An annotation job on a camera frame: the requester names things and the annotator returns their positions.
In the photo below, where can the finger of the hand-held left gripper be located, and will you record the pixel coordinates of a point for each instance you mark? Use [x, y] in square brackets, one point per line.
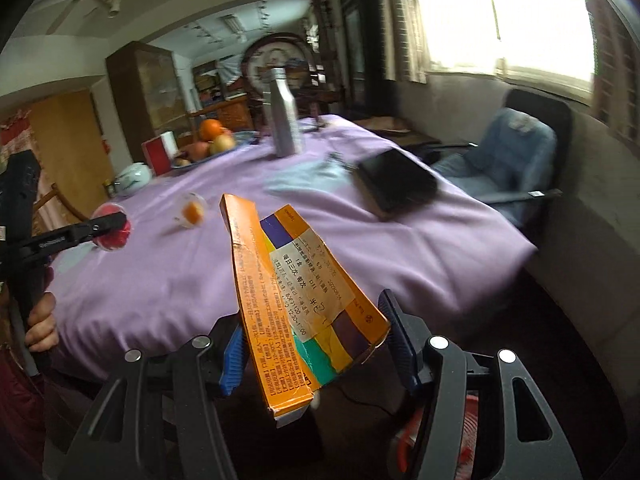
[80, 232]

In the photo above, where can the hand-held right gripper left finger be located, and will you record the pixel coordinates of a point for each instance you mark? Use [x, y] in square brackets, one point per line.
[232, 365]

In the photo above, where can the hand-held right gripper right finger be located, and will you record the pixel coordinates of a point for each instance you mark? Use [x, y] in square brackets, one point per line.
[400, 345]

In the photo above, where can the clear capsule with red filling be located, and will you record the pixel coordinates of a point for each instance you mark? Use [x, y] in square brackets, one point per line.
[117, 239]

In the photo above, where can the orange cardboard box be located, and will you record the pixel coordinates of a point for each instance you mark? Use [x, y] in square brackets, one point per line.
[280, 310]

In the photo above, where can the red plastic waste basket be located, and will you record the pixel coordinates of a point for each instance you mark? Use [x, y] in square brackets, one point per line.
[407, 452]

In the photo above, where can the person's left hand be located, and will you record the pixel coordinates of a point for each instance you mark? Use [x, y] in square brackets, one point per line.
[44, 325]

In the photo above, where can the curved wooden chair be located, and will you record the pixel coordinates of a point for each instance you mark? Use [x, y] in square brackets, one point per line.
[72, 205]

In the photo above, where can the white ceramic jar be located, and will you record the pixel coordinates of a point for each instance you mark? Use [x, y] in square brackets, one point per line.
[132, 179]

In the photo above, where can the red rectangular box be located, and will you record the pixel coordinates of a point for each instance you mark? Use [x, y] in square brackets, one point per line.
[156, 155]

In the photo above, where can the clear capsule with orange filling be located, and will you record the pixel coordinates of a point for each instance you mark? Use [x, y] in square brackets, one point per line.
[192, 210]

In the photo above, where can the red apple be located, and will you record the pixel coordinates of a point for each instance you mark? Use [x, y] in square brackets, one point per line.
[199, 150]

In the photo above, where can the glass door wooden cabinet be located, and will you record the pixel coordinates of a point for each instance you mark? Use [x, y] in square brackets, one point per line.
[145, 95]

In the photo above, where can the orange fruit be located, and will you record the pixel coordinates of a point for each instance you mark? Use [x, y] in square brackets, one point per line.
[211, 129]

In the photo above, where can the yellow apple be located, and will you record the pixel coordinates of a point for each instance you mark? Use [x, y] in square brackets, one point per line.
[223, 145]

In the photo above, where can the person's maroon clothing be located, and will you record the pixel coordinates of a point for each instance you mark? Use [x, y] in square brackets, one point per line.
[17, 405]

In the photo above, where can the blue fruit plate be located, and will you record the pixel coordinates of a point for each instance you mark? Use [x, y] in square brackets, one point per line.
[245, 141]

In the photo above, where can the carved wooden chair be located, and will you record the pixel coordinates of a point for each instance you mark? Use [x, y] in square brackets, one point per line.
[227, 112]

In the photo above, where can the dark wooden side table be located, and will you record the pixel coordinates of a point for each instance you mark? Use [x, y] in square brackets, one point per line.
[395, 130]

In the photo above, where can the black chair with blue cushion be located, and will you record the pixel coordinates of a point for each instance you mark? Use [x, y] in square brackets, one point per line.
[505, 155]

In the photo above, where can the steel water bottle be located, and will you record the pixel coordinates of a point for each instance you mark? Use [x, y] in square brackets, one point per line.
[286, 115]

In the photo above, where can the round decorative screen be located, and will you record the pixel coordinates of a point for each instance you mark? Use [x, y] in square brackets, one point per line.
[260, 62]

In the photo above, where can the dark wooden cabinet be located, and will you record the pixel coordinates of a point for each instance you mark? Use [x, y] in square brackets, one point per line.
[360, 40]

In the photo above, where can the beige window curtain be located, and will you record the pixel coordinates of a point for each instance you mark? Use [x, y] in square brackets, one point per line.
[400, 20]

